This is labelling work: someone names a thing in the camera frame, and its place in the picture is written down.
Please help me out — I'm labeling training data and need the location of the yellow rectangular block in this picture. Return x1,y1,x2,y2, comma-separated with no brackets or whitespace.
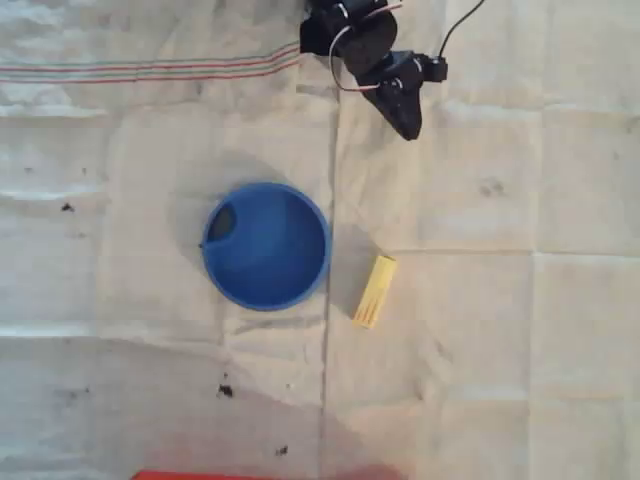
351,254,399,330

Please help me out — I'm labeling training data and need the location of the blue round bowl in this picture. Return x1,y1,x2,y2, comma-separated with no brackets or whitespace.
200,181,333,313

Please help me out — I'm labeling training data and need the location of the white creased cloth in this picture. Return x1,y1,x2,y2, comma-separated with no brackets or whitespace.
0,0,640,480

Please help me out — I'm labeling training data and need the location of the red flat object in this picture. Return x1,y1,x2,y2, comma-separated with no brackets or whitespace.
130,468,404,480

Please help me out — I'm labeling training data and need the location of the small black gripper camera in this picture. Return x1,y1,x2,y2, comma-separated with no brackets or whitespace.
422,56,449,85

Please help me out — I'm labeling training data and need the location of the thin black camera cable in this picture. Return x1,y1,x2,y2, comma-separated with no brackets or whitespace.
437,0,487,61

